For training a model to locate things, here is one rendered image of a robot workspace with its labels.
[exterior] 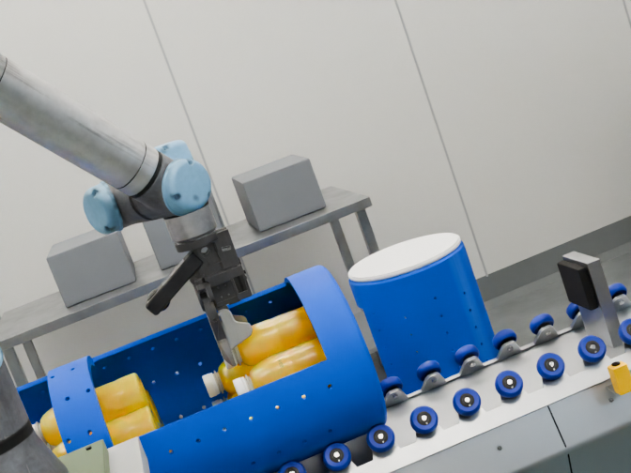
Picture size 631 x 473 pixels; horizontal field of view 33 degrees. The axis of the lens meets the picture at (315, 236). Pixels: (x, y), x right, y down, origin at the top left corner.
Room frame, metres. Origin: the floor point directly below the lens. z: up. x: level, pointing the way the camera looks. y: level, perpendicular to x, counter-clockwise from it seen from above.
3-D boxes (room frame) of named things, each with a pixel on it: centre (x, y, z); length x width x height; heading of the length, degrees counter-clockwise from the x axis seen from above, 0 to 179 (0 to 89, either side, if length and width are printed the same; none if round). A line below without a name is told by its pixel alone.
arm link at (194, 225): (1.66, 0.18, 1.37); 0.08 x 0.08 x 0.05
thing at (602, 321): (1.74, -0.40, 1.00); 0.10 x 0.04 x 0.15; 8
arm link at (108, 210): (1.57, 0.24, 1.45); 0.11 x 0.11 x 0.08; 41
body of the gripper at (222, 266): (1.66, 0.17, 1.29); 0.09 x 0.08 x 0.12; 98
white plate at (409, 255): (2.42, -0.18, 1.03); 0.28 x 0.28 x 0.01
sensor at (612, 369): (1.60, -0.37, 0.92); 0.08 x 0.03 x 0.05; 8
